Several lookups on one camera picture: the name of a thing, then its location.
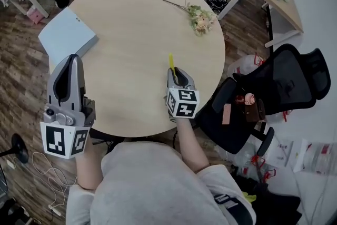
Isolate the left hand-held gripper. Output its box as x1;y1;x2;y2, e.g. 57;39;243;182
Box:
39;54;96;159

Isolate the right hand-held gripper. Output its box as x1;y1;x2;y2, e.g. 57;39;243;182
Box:
165;67;200;120

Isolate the yellow stick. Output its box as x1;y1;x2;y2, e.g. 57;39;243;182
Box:
168;53;177;79

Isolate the person's left forearm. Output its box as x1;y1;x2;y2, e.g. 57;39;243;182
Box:
75;136;104;191

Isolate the person's right forearm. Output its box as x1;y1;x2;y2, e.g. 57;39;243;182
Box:
174;118;211;174

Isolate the light blue flat box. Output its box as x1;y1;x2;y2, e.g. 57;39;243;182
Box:
38;6;100;66

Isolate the pink phone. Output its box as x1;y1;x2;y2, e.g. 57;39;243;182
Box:
221;103;233;125

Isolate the round wooden table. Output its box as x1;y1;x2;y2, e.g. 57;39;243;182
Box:
48;0;226;139

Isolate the artificial flower bouquet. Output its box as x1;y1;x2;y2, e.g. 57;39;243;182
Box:
162;0;218;37

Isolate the large clear water bottle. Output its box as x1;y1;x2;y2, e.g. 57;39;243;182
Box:
231;152;277;185
227;53;270;80
293;138;337;177

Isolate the pink bottle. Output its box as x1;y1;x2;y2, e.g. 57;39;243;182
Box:
235;92;257;106

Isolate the black round stand base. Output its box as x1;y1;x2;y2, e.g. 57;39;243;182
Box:
0;133;29;164

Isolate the pink bag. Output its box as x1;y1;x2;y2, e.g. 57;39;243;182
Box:
26;6;44;25

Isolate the brown bag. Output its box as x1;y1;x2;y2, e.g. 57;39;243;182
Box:
244;99;267;123

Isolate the black mesh office chair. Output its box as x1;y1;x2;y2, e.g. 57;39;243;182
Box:
196;43;331;158

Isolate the person's grey shirt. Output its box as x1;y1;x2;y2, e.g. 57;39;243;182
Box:
65;140;256;225

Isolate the yellow cloth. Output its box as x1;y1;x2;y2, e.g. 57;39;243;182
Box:
242;191;257;204

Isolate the white cable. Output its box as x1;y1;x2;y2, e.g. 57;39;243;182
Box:
31;151;78;217

